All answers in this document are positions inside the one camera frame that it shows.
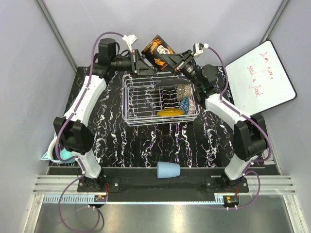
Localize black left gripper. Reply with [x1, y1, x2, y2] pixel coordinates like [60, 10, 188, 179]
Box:
[110, 49, 155, 76]

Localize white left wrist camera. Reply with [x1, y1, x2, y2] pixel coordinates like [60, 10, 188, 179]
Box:
[122, 34, 137, 52]

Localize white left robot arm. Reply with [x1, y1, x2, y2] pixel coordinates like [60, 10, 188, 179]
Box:
[47, 35, 155, 192]

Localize aluminium frame rail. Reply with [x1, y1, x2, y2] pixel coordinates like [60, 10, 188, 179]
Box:
[33, 175, 295, 205]

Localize yellow patterned round plate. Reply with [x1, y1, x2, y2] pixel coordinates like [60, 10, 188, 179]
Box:
[157, 108, 185, 117]

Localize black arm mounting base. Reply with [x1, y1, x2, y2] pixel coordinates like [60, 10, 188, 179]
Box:
[77, 167, 249, 193]

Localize brown white patterned bowl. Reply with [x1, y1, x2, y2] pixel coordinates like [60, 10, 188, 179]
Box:
[176, 84, 192, 100]

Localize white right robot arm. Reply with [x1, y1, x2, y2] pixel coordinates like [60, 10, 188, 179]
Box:
[159, 50, 271, 193]

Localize teal white object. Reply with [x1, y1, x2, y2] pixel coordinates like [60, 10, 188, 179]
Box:
[40, 134, 76, 164]

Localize white wire dish rack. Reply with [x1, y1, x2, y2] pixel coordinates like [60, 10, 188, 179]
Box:
[122, 73, 200, 126]

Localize white dry-erase board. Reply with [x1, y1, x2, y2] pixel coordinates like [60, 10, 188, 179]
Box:
[225, 40, 297, 115]

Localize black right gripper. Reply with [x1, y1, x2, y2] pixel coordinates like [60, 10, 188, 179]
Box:
[159, 50, 203, 90]

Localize light blue plastic cup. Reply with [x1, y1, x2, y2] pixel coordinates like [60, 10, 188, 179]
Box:
[156, 162, 181, 179]

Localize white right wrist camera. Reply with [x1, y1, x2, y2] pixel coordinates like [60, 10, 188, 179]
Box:
[193, 43, 209, 57]

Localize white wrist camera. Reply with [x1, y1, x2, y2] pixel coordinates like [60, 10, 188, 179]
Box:
[122, 34, 137, 52]
[193, 43, 209, 57]

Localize red interior black mug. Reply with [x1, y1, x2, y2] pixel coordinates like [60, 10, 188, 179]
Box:
[141, 34, 175, 72]

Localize blue triangle patterned bowl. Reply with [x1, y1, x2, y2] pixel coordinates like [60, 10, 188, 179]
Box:
[179, 97, 195, 115]

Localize black marble pattern mat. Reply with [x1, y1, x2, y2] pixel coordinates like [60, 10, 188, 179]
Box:
[88, 72, 234, 167]

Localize black floral square plate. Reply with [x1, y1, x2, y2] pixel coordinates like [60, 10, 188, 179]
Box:
[155, 79, 189, 86]

